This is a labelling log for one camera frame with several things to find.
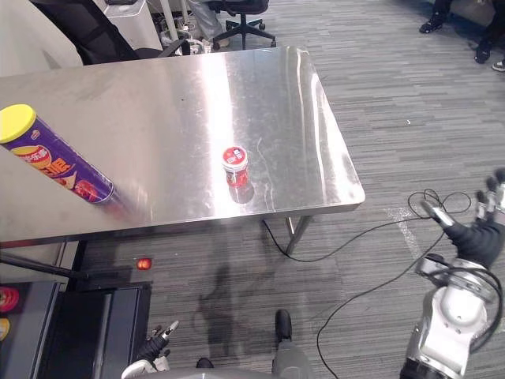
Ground dark metal shelf unit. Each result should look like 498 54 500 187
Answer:
0 279 153 379

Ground white desk partition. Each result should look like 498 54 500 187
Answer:
0 0 84 78

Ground person's leg grey trousers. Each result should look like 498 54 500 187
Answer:
186 0 225 40

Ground black cable on floor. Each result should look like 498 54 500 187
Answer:
262 188 473 379

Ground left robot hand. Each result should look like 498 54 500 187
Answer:
137 320 180 361

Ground stainless steel table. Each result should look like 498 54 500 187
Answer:
0 46 365 256

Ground black office chair with casters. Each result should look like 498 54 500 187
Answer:
205 0 277 51

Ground black chair with armrest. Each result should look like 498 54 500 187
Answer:
33 0 192 66

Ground purple chips can yellow lid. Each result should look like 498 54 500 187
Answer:
0 103 117 205

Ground person's foot black shoe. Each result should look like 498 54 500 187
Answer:
418 0 453 34
473 23 505 65

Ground red gum jar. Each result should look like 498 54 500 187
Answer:
221 146 251 188

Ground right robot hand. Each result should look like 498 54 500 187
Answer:
421 167 505 271

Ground red round package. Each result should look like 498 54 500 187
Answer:
0 286 21 314

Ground robot silver leg dark foot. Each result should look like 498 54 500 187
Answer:
271 309 316 379

